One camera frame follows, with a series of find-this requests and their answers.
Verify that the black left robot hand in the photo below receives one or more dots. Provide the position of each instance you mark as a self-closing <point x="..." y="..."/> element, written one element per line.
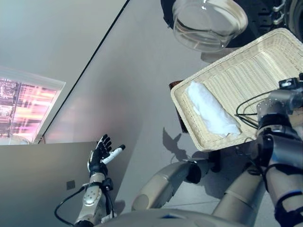
<point x="97" y="160"/>

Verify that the white garment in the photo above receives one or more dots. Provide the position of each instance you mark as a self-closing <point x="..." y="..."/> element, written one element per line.
<point x="213" y="111"/>

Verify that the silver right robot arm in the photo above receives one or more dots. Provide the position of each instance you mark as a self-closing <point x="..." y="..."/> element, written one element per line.
<point x="284" y="170"/>

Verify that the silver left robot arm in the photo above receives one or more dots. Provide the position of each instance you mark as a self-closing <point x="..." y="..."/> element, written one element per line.
<point x="92" y="198"/>

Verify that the small grey square plate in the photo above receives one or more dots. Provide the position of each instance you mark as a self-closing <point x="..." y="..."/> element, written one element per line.
<point x="70" y="184"/>

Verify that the dark flat panel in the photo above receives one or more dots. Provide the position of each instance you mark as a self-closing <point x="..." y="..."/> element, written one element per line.
<point x="35" y="184"/>

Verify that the pink lit window panel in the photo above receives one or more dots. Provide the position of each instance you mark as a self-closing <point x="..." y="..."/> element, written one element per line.
<point x="28" y="106"/>

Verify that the grey robot torso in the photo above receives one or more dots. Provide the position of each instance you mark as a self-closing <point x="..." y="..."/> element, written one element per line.
<point x="165" y="220"/>

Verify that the brown wooden stool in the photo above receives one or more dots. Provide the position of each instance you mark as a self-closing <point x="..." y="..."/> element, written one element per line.
<point x="181" y="118"/>

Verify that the silver right robot leg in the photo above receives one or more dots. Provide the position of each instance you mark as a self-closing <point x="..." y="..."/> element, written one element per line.
<point x="236" y="198"/>

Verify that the white wicker basket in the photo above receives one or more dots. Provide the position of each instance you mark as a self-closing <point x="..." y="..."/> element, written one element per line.
<point x="248" y="71"/>

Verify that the round glass washer door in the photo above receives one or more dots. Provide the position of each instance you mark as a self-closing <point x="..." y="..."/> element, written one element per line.
<point x="208" y="23"/>

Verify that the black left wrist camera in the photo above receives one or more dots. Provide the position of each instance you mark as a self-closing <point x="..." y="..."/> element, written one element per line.
<point x="108" y="184"/>

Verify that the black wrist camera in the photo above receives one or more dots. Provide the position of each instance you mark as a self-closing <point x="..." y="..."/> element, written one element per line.
<point x="108" y="184"/>
<point x="287" y="82"/>

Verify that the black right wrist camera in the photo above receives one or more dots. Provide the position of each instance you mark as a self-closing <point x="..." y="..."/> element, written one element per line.
<point x="287" y="82"/>

